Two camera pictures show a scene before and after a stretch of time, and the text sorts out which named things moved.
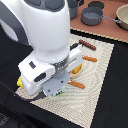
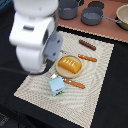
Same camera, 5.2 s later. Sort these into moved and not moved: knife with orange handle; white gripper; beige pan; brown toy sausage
Moved: white gripper
Not moved: beige pan; knife with orange handle; brown toy sausage
